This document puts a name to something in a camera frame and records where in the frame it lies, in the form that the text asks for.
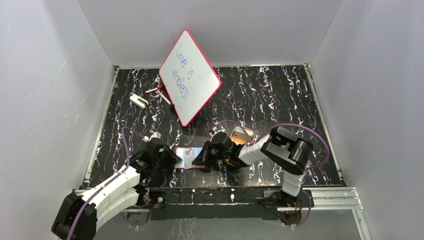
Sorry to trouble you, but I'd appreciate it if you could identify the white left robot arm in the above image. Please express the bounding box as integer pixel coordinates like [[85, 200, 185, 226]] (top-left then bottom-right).
[[51, 137, 182, 240]]

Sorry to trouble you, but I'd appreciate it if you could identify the pink framed whiteboard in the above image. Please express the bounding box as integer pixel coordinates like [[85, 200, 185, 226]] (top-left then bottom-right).
[[159, 29, 222, 127]]

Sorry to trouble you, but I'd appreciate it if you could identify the red capped marker pen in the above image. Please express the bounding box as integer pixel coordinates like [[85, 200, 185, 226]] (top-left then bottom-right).
[[145, 85, 163, 94]]

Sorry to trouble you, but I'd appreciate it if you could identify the aluminium rail frame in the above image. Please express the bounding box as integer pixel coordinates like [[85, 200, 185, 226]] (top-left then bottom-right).
[[81, 65, 365, 239]]

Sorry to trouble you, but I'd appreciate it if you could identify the orange oval tray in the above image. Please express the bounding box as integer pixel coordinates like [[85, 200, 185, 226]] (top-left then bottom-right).
[[224, 126, 255, 169]]

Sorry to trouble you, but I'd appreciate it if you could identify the silver credit card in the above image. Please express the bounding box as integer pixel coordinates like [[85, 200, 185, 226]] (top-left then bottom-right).
[[183, 161, 201, 170]]

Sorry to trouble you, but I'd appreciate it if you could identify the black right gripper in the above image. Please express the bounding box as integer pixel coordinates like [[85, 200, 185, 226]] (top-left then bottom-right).
[[192, 141, 230, 167]]

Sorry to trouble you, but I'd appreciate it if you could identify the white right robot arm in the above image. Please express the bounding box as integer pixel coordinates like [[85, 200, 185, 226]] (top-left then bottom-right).
[[191, 126, 314, 207]]

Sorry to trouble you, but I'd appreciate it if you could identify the red leather card holder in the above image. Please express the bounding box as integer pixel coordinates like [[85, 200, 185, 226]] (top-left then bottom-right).
[[174, 147, 208, 170]]

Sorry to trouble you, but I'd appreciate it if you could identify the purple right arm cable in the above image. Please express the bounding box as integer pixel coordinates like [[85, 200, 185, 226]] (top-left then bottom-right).
[[211, 119, 330, 228]]

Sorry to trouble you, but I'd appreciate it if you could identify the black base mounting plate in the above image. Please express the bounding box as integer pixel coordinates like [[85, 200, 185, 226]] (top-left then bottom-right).
[[149, 187, 287, 221]]

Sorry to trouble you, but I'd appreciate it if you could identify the white whiteboard eraser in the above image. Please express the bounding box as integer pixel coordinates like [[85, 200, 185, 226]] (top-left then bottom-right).
[[129, 93, 149, 109]]

